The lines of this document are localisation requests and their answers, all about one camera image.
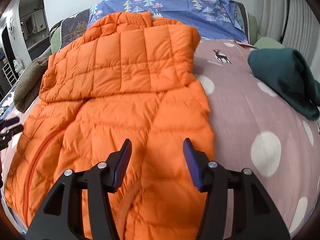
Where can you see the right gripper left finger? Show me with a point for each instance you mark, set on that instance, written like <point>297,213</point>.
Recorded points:
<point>60,215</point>

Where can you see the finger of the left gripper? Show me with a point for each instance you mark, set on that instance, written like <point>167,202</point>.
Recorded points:
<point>6,123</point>
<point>6,137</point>

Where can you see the orange puffer jacket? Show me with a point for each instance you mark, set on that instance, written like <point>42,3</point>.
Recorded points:
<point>130,76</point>

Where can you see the olive fleece garment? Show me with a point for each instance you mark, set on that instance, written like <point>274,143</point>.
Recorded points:
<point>28,86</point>

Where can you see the white small rack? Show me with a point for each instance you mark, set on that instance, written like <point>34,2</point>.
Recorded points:
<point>9,75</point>

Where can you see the white lucky cat figurine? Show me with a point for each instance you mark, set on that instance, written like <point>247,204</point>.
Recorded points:
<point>18,65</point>

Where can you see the pink polka-dot bedspread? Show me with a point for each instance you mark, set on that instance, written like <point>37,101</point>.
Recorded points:
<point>255,128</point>

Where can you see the dark floral pillow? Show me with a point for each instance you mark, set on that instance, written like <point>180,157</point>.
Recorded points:
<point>66,31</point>

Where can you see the dark green folded sweater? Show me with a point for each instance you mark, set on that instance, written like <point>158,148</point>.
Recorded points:
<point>288,74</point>

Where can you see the green pillow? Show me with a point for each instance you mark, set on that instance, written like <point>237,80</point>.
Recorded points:
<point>268,43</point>

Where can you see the grey pleated curtain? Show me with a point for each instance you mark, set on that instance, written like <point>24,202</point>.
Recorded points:
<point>290,22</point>

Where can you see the blue tree-print sheet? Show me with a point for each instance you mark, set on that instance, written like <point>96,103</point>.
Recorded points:
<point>214,19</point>

